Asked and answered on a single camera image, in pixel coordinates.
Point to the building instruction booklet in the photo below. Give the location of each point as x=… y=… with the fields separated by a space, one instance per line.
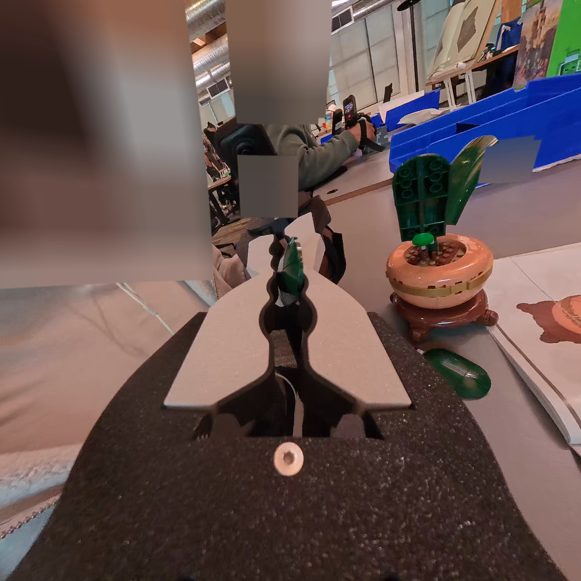
x=535 y=281

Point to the toy flower pot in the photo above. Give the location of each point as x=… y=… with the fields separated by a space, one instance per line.
x=435 y=290

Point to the blue plastic bin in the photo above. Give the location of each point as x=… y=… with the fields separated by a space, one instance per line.
x=426 y=100
x=431 y=150

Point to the green toy set box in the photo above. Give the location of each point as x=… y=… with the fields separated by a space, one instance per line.
x=565 y=45

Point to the wooden easel with board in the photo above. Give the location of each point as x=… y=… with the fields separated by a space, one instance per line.
x=463 y=36

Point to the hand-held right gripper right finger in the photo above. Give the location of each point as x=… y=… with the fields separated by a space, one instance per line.
x=354 y=354

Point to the black floor lamp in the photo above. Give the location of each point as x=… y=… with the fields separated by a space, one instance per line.
x=414 y=45

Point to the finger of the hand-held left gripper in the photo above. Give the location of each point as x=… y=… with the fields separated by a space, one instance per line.
x=258 y=256
x=311 y=240

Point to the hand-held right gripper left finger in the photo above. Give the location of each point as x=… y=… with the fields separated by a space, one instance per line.
x=222 y=354

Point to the white bag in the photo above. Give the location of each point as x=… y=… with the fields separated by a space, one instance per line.
x=420 y=117

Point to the brown-edged grey desk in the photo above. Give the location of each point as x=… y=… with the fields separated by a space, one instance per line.
x=363 y=177

